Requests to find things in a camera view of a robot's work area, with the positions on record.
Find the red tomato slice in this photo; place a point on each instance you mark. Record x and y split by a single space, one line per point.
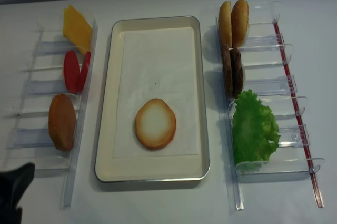
71 70
84 71

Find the brown meat patty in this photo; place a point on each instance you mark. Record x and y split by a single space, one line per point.
237 72
227 70

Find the red tomato slice right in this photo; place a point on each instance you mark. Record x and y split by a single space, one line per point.
84 71

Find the bun half right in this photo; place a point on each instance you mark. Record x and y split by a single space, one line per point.
239 22

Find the toasted bread slice white face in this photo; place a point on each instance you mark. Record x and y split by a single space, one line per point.
155 124

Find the clear acrylic rack right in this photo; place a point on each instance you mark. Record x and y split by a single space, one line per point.
265 76

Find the red rail strip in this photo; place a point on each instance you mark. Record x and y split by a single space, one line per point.
315 185

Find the brown meat patty rear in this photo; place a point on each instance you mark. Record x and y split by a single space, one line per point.
227 70

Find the clear acrylic rack left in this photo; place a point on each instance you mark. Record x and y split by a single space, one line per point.
29 139

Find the green lettuce leaf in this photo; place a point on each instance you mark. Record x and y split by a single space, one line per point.
255 131

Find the cream metal tray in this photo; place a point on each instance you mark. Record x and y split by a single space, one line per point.
108 169

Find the bun half left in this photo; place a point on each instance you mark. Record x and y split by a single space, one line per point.
224 24

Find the clear acrylic rack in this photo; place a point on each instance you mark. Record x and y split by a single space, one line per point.
29 139
265 76

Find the bun half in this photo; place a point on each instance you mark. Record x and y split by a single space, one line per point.
239 22
224 24

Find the yellow cheese slice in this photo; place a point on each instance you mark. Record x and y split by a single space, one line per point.
77 29

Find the brown meat patty front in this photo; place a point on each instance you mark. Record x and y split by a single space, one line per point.
237 72

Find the red tomato slice left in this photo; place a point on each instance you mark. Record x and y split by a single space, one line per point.
71 70

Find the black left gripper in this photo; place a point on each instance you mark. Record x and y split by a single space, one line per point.
11 182

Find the toasted bread slice brown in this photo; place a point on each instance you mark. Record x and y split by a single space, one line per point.
62 122

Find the white paper liner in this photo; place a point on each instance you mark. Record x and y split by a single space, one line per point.
158 64

